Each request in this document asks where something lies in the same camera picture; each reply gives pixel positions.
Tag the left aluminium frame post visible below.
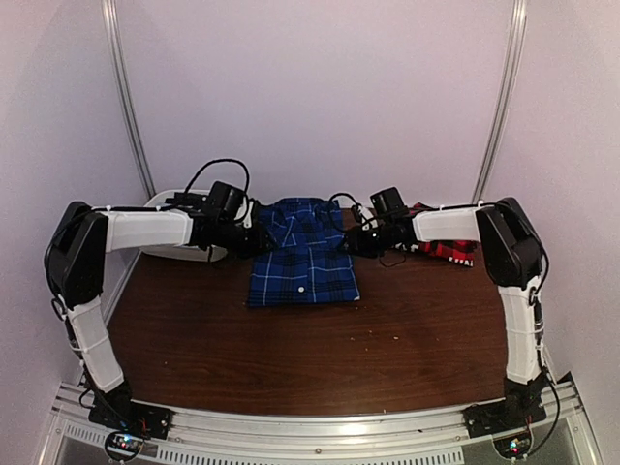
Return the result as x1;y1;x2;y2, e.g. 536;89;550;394
101;0;156;199

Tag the red black plaid shirt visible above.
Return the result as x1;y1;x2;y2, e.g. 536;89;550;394
390;203;480;267

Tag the right circuit board with leds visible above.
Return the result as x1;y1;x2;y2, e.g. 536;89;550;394
493;431;533;460

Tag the circuit board with leds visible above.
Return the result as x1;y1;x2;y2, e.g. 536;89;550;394
493;431;533;460
104;431;145;462

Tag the left circuit board with leds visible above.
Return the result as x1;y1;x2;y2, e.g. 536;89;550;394
104;431;145;462

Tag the aluminium frame post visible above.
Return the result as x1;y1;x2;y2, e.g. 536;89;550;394
471;0;528;203
101;0;156;199

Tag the white plastic bin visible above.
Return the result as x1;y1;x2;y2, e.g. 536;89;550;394
140;189;228;264

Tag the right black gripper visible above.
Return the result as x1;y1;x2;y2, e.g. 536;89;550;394
342;220;397;258

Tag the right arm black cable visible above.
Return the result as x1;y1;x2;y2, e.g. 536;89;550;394
328;192;408;268

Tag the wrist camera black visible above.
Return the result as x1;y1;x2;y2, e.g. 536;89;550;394
202;181;257;229
370;186;408;217

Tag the black folded garment in bin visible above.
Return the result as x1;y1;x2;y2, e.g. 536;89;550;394
164;192;208;209

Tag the blue plaid long sleeve shirt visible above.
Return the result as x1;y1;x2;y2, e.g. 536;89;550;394
247;198;360;308

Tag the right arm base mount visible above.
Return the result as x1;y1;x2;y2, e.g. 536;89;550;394
462;399;547;438

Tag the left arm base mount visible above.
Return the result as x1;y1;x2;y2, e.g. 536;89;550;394
88;400;172;440

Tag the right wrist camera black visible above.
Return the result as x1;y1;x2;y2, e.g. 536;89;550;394
370;186;408;217

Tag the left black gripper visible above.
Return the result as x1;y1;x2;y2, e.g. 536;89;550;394
217;219;278;260

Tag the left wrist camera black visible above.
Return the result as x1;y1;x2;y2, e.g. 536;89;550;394
202;181;257;229

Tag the aluminium front rail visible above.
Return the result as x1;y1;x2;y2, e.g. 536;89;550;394
46;382;602;465

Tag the right aluminium frame post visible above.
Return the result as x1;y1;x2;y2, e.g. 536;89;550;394
471;0;528;203

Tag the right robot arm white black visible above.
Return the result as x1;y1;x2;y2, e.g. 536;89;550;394
340;188;548;428

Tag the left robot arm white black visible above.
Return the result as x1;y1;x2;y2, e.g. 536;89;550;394
44;201;275;430

